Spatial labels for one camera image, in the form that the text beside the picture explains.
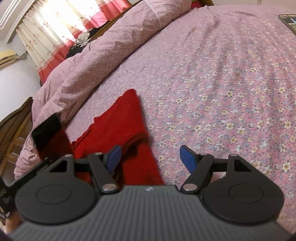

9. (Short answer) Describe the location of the red knitted garment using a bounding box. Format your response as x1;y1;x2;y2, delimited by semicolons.
31;89;164;186

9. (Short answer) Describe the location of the pile of dark clothes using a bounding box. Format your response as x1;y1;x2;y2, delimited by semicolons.
66;31;95;59

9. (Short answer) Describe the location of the pink floral bed sheet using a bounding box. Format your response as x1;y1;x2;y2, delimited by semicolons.
67;5;295;233

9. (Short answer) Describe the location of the pink floral duvet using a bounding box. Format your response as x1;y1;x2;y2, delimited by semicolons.
14;0;193;180

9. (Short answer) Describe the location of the wooden headboard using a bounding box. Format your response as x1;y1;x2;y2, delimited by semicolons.
0;97;33;185

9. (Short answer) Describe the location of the cream and pink curtain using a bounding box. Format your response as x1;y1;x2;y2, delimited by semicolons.
16;0;131;83

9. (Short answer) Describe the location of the wooden side cabinet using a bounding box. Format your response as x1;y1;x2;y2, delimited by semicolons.
88;0;214;42

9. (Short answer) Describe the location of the black smartphone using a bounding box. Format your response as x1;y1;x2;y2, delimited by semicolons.
278;14;296;35

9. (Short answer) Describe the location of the wall air conditioner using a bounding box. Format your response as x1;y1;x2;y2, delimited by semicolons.
0;50;18;69

